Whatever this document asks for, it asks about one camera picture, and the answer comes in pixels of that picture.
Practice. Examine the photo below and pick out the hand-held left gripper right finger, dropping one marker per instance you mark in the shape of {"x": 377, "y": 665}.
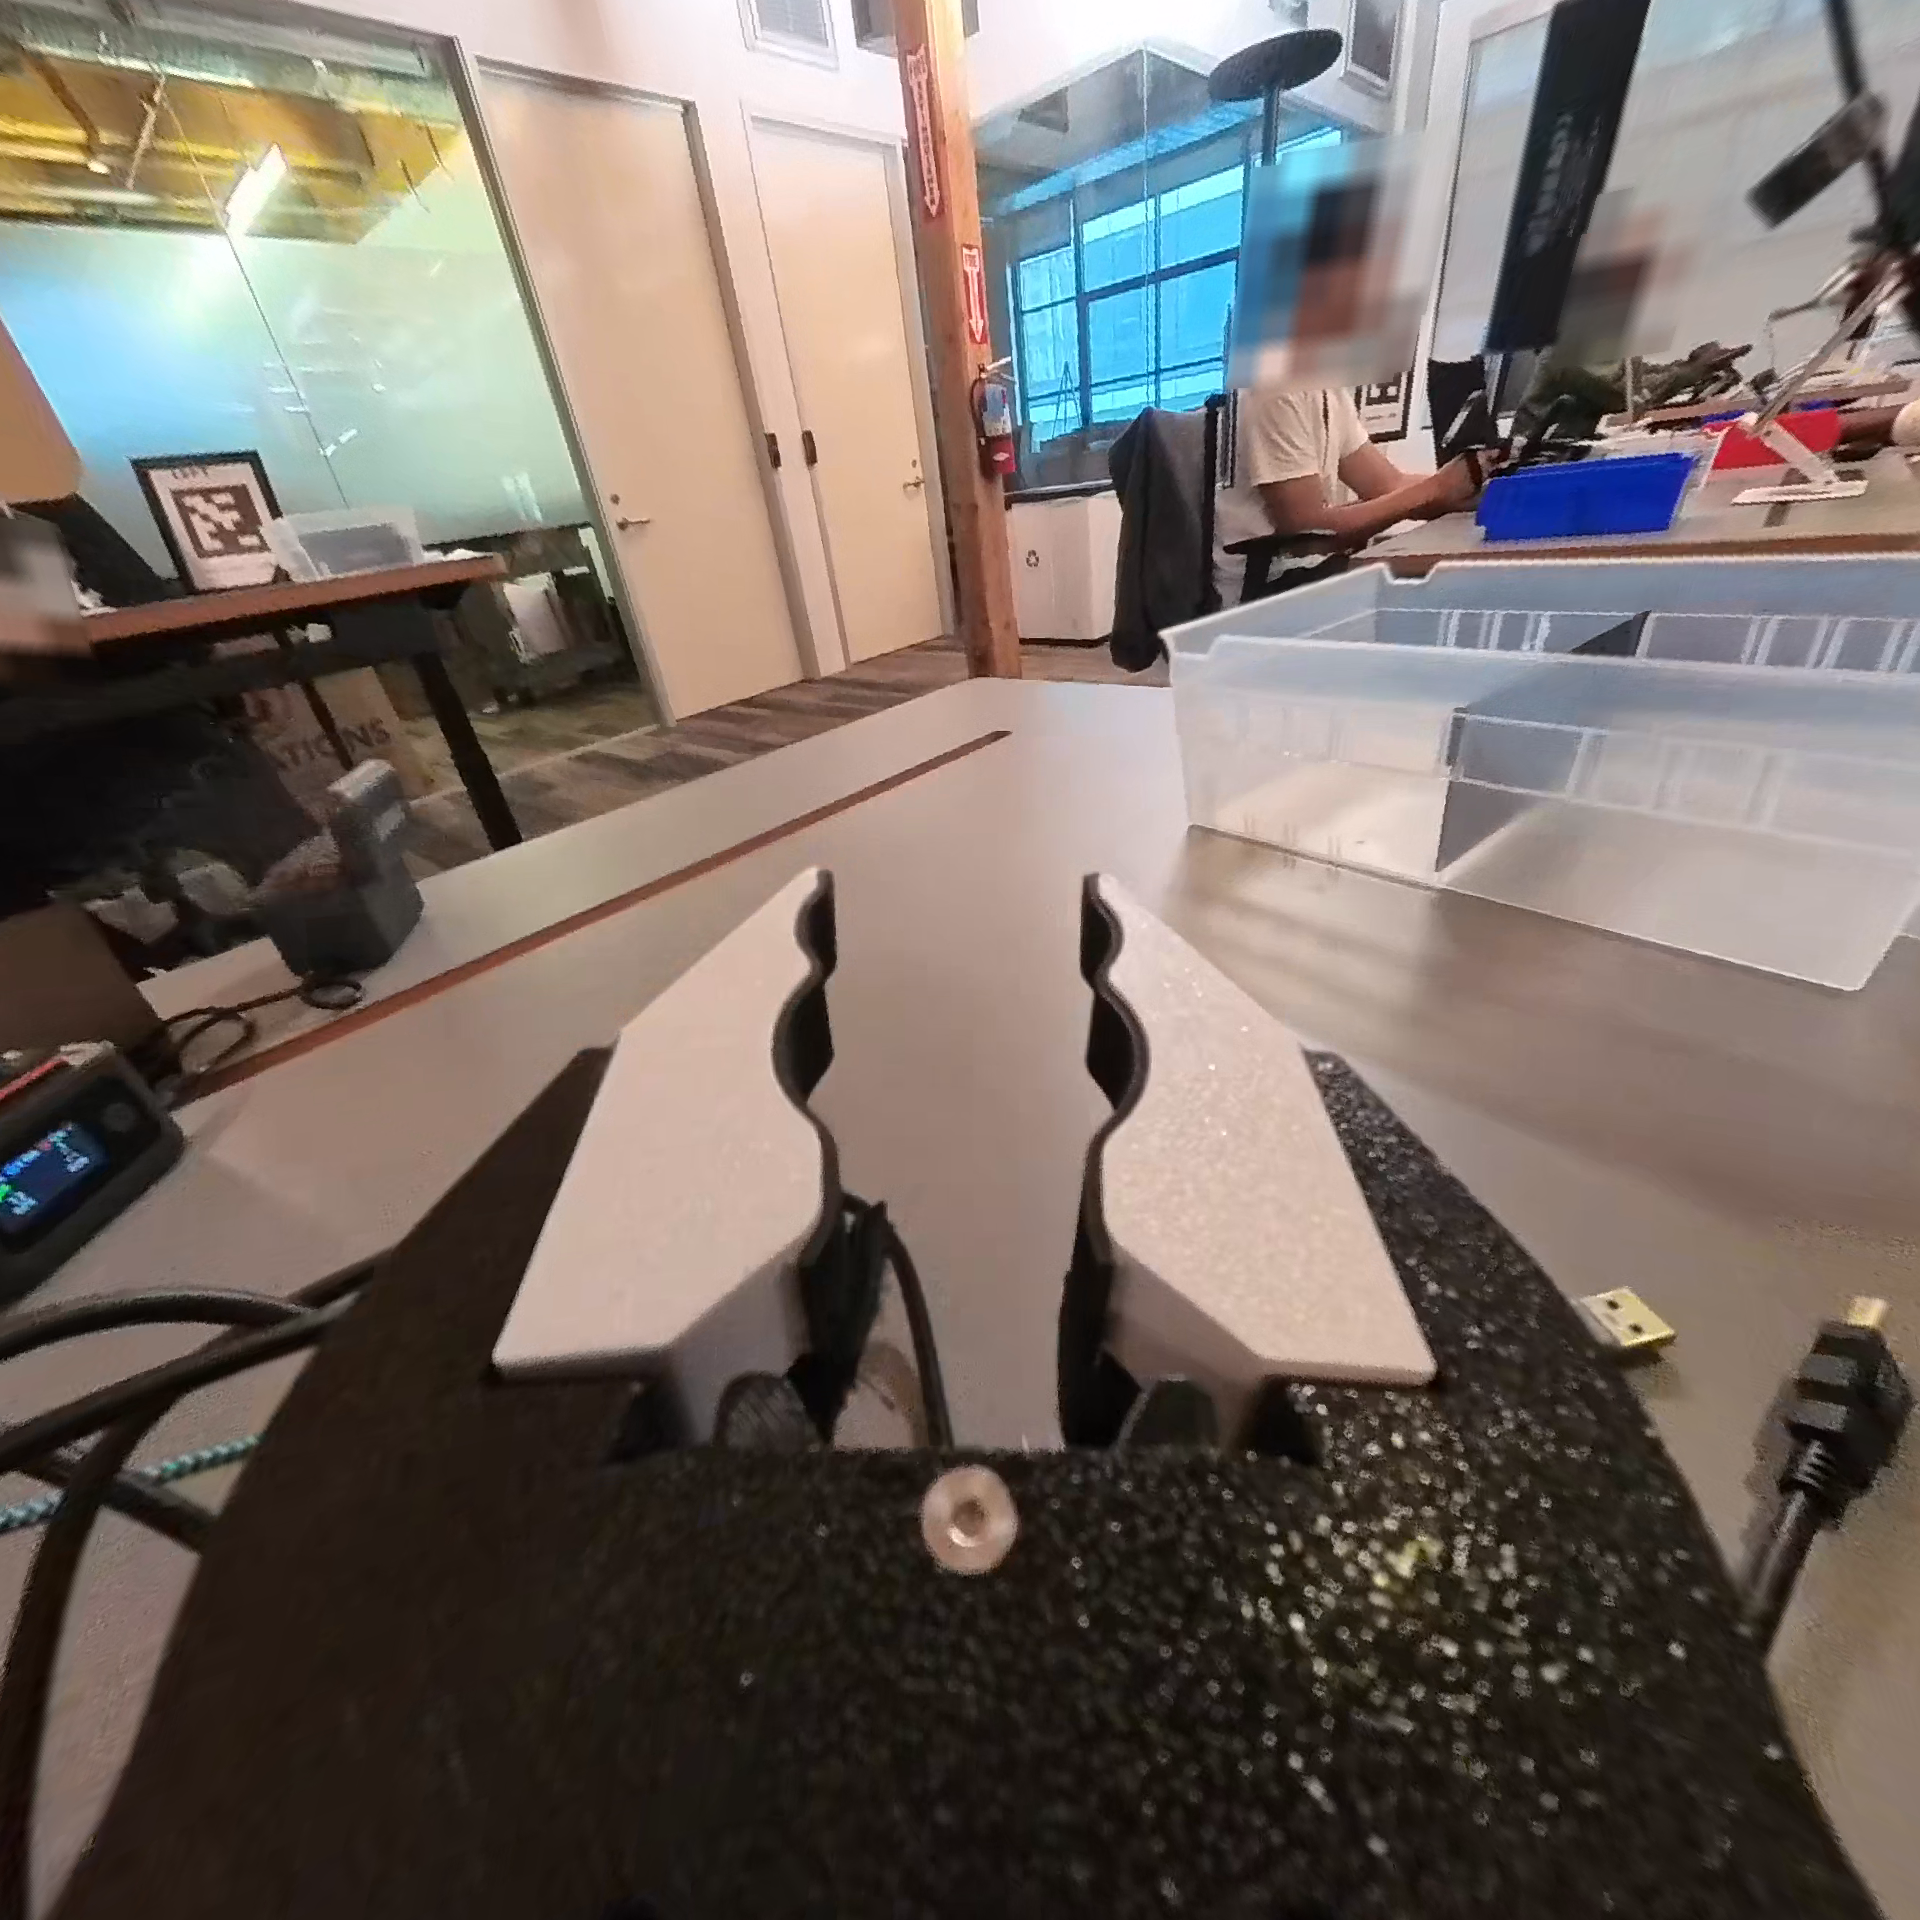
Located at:
{"x": 1243, "y": 1184}

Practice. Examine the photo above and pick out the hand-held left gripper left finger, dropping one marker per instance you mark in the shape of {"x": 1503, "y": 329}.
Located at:
{"x": 674, "y": 1170}

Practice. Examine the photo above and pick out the clear plastic bin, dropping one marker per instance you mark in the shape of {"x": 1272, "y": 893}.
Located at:
{"x": 1349, "y": 749}

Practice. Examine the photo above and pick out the gold usb plug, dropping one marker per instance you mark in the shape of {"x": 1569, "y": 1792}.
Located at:
{"x": 1627, "y": 1318}

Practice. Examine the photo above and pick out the black power adapter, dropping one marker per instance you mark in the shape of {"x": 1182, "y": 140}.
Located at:
{"x": 360, "y": 884}

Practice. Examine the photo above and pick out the cardboard box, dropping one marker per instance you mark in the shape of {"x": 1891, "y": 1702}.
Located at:
{"x": 339, "y": 734}

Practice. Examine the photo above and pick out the black device with display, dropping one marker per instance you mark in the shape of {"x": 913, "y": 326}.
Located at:
{"x": 106, "y": 1141}

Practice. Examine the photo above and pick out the white recycling bin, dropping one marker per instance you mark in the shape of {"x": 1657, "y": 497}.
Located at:
{"x": 1065, "y": 579}

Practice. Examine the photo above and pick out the black office chair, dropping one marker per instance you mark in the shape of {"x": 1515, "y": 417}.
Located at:
{"x": 1162, "y": 524}

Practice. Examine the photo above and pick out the wooden desk with black legs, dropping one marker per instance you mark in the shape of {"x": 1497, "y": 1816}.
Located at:
{"x": 301, "y": 593}

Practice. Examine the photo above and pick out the small clear box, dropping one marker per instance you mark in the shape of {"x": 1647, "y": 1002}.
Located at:
{"x": 346, "y": 542}

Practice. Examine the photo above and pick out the blue parts bin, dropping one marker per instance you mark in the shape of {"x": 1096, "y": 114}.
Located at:
{"x": 1589, "y": 493}

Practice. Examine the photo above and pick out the white door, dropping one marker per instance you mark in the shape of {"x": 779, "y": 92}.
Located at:
{"x": 629, "y": 374}
{"x": 855, "y": 374}

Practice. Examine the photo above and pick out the red fire extinguisher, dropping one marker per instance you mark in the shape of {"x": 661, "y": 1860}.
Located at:
{"x": 998, "y": 427}

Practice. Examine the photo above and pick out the framed tag sign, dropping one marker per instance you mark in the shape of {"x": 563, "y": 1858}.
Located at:
{"x": 210, "y": 516}

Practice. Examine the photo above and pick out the wooden work desk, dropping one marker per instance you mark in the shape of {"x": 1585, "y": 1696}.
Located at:
{"x": 1800, "y": 528}

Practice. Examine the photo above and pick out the large paned window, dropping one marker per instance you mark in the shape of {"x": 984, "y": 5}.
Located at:
{"x": 1142, "y": 329}

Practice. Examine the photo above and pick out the glass office partition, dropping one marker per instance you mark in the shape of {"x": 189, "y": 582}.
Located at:
{"x": 375, "y": 329}

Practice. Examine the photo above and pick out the black standing banner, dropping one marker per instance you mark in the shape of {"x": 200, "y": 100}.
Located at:
{"x": 1560, "y": 118}

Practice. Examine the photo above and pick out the white wall vent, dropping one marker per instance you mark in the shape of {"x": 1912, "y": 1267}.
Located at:
{"x": 787, "y": 29}

